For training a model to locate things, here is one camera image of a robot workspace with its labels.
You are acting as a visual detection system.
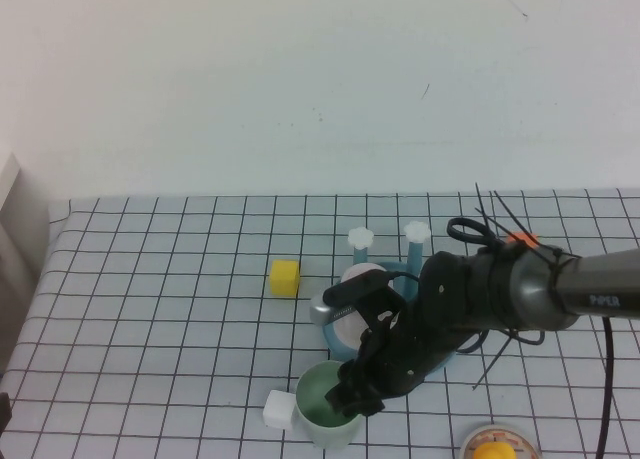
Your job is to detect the blue cup stand with pegs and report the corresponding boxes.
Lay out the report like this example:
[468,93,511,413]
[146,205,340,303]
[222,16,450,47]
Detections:
[321,221,459,401]

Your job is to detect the white cube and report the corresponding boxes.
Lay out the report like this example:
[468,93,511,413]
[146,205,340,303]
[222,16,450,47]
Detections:
[263,389,297,430]

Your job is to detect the orange cube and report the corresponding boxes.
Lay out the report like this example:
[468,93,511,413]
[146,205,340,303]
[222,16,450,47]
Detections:
[504,231,540,248]

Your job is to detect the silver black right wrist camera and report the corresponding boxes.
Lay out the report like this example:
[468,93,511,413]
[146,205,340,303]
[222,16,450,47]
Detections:
[308,270,407,328]

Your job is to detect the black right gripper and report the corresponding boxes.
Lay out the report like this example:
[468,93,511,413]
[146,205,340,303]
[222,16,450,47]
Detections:
[325,318,456,419]

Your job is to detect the black hanging arm cable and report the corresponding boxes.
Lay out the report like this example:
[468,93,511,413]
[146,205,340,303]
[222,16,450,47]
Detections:
[596,316,617,459]

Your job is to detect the round printed plate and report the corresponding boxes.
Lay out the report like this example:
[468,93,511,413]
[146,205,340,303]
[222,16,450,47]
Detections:
[459,422,541,459]

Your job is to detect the black zip tie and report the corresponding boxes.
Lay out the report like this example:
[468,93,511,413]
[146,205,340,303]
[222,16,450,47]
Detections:
[471,330,517,394]
[474,181,497,241]
[493,190,532,245]

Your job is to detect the white side panel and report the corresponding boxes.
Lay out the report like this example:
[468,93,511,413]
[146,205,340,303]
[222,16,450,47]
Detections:
[0,151,54,380]

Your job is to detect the yellow cube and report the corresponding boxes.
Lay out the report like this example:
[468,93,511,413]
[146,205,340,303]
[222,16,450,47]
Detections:
[270,259,302,296]

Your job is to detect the blue checkered tablecloth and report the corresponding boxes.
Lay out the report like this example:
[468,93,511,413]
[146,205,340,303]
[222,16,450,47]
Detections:
[0,187,640,459]

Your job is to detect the light green cup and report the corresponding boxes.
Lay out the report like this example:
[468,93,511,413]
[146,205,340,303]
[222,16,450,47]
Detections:
[294,360,366,450]

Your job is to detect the thin black looped cable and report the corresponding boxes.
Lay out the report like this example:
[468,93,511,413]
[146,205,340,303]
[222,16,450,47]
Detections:
[452,326,549,355]

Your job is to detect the black camera cable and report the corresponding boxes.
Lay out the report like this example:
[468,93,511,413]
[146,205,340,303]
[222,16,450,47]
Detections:
[387,217,506,285]

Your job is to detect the pink speckled cup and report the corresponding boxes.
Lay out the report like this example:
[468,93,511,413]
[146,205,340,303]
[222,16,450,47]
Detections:
[332,263,401,346]

